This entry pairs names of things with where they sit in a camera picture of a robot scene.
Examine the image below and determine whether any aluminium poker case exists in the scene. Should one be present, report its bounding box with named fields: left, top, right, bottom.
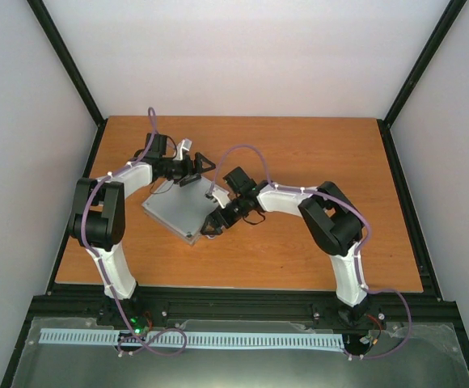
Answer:
left=142, top=177, right=217, bottom=246

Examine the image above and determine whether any left black frame post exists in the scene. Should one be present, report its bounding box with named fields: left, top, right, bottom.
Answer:
left=26, top=0, right=106, bottom=127

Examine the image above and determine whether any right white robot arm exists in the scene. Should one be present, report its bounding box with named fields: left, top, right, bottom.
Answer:
left=200, top=181, right=369, bottom=327

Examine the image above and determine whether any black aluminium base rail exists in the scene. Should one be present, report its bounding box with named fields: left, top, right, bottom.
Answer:
left=27, top=285, right=460, bottom=332

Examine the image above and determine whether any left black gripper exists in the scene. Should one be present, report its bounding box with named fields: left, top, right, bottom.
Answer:
left=162, top=157, right=216, bottom=192

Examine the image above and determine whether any right black frame post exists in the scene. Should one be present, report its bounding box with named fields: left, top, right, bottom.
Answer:
left=382, top=0, right=468, bottom=124

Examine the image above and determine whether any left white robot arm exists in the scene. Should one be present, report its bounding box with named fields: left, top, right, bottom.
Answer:
left=68, top=151, right=216, bottom=326

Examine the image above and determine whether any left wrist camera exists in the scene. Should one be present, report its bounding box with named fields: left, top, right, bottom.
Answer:
left=145, top=132, right=192, bottom=162

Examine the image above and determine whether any white slotted cable duct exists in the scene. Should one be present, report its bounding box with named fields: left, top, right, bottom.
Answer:
left=38, top=328, right=344, bottom=352

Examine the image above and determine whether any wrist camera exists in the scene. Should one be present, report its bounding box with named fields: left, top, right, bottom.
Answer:
left=205, top=167, right=256, bottom=209
left=145, top=132, right=192, bottom=162

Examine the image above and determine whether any black frame post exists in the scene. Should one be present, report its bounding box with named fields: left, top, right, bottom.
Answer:
left=382, top=0, right=468, bottom=124
left=26, top=0, right=106, bottom=127

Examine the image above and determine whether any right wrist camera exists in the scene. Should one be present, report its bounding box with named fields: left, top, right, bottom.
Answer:
left=205, top=167, right=256, bottom=209

